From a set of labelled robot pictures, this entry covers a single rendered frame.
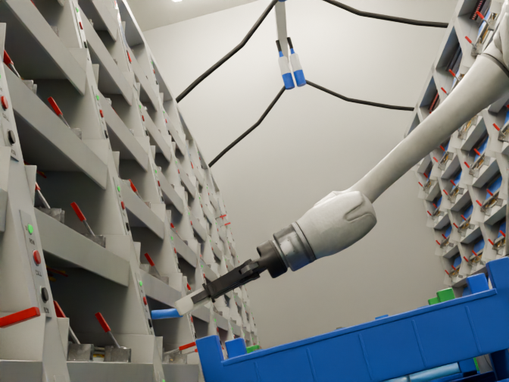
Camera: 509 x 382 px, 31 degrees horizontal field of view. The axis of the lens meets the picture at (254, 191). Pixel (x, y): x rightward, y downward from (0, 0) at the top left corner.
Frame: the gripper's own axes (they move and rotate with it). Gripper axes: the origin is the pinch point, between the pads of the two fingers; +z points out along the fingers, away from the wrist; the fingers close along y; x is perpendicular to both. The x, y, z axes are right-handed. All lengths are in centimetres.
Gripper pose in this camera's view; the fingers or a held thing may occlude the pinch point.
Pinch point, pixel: (192, 302)
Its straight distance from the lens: 189.6
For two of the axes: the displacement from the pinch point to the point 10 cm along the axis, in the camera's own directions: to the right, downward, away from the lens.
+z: -8.8, 4.7, -0.4
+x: 4.7, 8.6, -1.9
